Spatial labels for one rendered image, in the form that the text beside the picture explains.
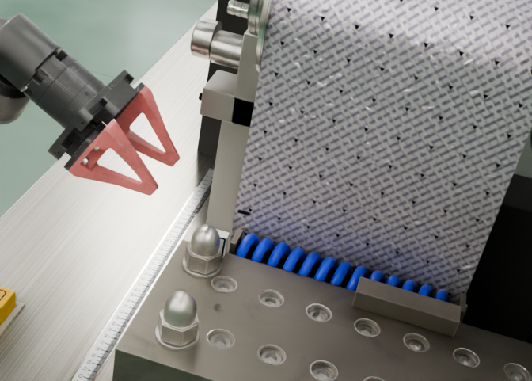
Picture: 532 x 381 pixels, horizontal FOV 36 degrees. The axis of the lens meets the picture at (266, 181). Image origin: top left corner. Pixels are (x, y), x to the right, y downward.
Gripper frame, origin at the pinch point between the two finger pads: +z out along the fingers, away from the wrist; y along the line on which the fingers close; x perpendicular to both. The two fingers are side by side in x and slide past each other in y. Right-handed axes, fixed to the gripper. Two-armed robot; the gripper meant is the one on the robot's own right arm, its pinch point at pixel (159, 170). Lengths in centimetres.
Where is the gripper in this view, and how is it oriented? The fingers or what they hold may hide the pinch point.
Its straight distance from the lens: 80.3
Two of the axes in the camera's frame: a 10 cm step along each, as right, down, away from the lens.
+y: -2.6, 4.8, -8.4
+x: 6.2, -5.8, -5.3
